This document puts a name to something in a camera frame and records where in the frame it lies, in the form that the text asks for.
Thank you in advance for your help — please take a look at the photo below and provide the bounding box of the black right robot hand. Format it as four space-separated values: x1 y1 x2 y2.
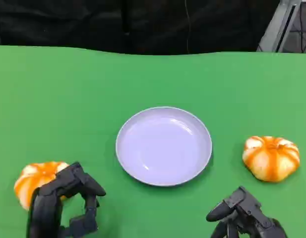
206 186 289 238

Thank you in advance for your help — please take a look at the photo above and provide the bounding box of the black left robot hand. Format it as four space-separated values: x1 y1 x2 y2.
26 162 107 238

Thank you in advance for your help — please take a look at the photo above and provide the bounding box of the orange white toy bread roll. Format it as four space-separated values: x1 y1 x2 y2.
13 161 70 211
242 135 301 183

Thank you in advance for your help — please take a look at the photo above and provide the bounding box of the lilac plate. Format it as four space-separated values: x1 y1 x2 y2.
115 106 213 187

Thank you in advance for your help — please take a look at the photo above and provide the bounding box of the black backdrop curtain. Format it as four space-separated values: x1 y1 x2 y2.
0 0 283 56

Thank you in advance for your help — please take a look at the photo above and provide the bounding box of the black background cable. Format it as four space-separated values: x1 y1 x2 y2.
290 4 306 53

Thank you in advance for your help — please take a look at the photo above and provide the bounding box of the grey metal frame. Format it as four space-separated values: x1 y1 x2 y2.
256 0 305 53

